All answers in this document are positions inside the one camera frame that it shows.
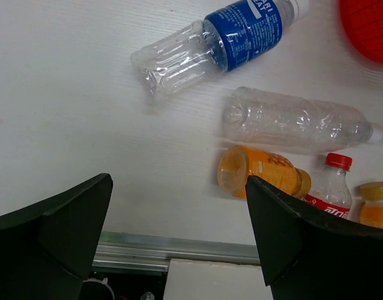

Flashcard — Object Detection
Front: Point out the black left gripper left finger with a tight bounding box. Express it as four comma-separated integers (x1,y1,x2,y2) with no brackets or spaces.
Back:
0,173,112,299

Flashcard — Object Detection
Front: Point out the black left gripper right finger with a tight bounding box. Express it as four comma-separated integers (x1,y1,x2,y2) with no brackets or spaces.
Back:
246,176,383,299

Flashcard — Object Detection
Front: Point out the red cap cola bottle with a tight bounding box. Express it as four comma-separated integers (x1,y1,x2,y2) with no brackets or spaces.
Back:
302,152,352,219

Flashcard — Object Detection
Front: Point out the orange juice bottle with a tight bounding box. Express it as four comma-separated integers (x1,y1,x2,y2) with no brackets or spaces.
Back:
359,182,383,229
217,146,311,199

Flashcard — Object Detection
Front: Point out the clear unlabelled plastic bottle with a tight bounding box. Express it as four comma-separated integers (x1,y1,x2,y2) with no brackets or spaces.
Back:
222,87,383,154

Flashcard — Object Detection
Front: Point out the blue label clear bottle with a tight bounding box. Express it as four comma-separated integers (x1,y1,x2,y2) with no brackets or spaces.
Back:
131,0,309,99

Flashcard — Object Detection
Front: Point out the red mesh plastic bin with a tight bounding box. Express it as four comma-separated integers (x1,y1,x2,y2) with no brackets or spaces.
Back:
339,0,383,65

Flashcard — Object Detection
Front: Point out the aluminium table edge rail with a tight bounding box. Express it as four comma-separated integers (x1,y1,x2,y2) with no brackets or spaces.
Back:
92,232,260,272

